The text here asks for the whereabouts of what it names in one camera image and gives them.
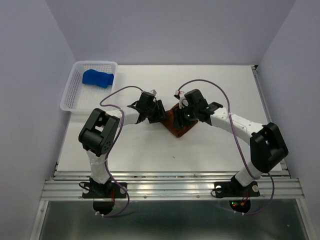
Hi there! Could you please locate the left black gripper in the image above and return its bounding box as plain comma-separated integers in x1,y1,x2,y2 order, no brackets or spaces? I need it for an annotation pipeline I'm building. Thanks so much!
145,100,169,124

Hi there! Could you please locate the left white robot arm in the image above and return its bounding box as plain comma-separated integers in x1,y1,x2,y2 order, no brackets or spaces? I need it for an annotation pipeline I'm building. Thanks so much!
78,91,168,199

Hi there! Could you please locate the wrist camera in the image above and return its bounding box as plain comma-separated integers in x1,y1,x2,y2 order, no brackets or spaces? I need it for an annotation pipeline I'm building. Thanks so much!
149,89,157,96
174,90,189,109

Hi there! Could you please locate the blue towel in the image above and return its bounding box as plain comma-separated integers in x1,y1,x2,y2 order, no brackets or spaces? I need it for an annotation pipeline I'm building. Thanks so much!
82,69,115,89

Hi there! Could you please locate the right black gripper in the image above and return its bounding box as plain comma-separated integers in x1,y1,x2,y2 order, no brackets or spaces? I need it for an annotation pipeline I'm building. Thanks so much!
171,103,198,130

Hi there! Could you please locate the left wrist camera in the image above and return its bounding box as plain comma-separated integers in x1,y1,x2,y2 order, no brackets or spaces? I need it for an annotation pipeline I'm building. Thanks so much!
149,89,157,96

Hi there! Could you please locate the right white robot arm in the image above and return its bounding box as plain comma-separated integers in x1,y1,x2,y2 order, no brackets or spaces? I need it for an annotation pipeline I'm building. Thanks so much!
173,89,289,199

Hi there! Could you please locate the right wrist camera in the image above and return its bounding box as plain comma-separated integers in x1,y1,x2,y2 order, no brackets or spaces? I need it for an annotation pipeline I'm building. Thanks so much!
174,90,189,109

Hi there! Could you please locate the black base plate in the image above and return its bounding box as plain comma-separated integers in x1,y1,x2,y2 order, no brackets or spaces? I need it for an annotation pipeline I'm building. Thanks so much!
80,182,127,199
211,181,260,199

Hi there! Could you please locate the white plastic basket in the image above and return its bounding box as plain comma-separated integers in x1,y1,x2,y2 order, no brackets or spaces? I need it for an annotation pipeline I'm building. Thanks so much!
60,60,118,114

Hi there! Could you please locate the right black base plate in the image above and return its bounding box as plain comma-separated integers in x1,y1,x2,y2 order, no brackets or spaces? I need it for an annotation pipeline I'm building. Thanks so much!
211,181,260,199

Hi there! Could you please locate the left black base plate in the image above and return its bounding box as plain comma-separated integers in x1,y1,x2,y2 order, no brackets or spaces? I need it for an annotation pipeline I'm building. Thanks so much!
80,182,127,199

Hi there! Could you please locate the aluminium rail frame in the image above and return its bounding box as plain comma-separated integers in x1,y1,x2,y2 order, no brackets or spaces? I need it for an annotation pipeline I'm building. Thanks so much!
29,65,313,240

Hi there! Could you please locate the brown towel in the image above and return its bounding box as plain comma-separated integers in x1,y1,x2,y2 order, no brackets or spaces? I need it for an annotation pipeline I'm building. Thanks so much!
161,103,199,138

